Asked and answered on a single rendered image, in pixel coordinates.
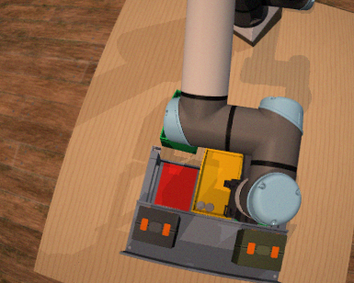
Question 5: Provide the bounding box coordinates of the green bin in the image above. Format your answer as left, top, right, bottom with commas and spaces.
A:
160, 89, 198, 154

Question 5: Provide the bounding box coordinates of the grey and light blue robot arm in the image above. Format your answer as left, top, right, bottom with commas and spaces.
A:
164, 0, 314, 226

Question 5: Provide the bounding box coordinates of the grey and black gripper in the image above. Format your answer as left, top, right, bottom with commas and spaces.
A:
223, 179, 258, 225

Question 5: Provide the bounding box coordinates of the grey metal shelf rack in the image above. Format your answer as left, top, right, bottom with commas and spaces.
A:
120, 145, 289, 283

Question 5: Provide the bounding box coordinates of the grey round disc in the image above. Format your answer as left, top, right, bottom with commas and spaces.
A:
205, 203, 214, 212
196, 201, 205, 210

